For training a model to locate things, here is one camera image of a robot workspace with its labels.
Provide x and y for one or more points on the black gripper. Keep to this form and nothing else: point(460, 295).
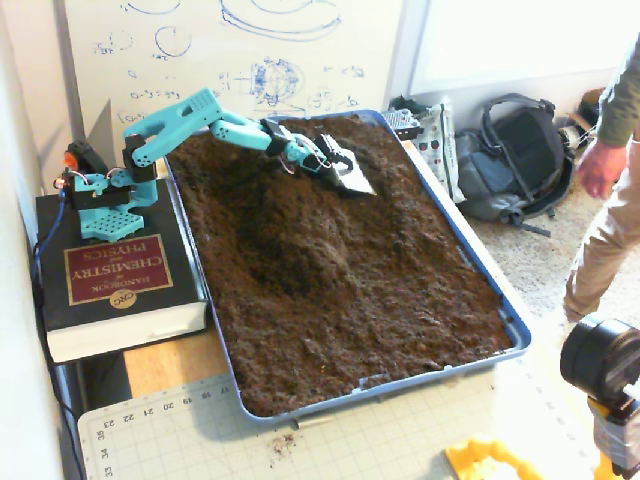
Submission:
point(334, 156)

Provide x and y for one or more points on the brown soil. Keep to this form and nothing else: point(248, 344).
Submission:
point(325, 300)

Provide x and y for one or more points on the forearm in grey sleeve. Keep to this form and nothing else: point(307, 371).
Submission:
point(622, 100)

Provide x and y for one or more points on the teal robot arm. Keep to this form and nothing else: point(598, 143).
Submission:
point(165, 130)

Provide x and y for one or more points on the person's hand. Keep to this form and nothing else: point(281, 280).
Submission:
point(602, 167)

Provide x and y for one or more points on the black perforated electronic device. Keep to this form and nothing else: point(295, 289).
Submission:
point(400, 122)

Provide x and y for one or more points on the white bag with red print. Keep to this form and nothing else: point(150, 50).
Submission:
point(440, 150)

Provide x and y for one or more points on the grey black backpack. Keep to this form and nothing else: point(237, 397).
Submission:
point(500, 165)

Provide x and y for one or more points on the whiteboard with blue drawings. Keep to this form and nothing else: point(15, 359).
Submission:
point(225, 50)

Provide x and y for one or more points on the blue plastic tray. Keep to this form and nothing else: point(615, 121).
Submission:
point(450, 379)

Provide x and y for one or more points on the brown cardboard box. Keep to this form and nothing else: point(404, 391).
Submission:
point(587, 107)

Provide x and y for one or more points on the black chemistry physics handbook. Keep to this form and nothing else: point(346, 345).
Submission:
point(120, 270)

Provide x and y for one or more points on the small wooden stick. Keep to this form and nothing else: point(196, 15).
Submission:
point(312, 423)

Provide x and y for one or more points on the person in khaki trousers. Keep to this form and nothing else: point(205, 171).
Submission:
point(600, 250)

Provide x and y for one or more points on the grey-green cutting mat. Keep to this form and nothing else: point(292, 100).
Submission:
point(350, 450)

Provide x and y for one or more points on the yellow plastic part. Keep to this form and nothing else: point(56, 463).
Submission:
point(465, 457)

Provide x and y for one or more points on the black camera lens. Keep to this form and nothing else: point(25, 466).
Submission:
point(595, 355)

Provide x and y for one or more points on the grey yellow camera mount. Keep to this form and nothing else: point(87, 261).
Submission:
point(620, 435)

